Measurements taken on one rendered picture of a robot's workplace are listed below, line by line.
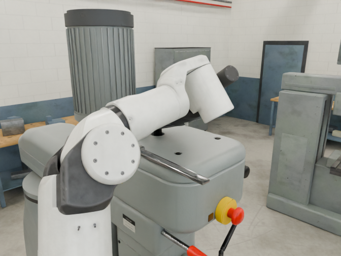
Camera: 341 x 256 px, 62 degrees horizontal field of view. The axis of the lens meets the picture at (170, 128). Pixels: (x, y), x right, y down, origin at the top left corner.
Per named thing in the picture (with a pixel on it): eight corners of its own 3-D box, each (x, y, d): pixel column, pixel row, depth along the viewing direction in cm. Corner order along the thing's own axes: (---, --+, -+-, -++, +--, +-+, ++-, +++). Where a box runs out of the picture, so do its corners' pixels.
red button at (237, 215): (245, 222, 63) (247, 206, 62) (235, 229, 61) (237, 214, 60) (233, 216, 66) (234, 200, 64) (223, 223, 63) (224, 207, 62)
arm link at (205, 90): (182, 135, 60) (213, 119, 50) (159, 90, 60) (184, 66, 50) (219, 115, 66) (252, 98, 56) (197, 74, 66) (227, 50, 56)
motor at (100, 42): (149, 117, 93) (147, 11, 84) (95, 129, 80) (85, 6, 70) (114, 107, 107) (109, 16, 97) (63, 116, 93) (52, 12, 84)
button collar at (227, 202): (236, 218, 66) (238, 195, 65) (221, 229, 62) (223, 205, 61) (229, 214, 68) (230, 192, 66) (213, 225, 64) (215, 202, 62)
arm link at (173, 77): (212, 103, 60) (165, 126, 52) (192, 66, 60) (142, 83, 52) (233, 91, 54) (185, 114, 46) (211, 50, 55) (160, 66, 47)
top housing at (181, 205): (250, 198, 75) (256, 141, 70) (183, 247, 57) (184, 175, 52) (139, 151, 107) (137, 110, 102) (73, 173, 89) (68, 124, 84)
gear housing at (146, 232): (217, 217, 83) (219, 187, 80) (156, 260, 67) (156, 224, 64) (145, 180, 106) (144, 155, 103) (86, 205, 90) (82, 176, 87)
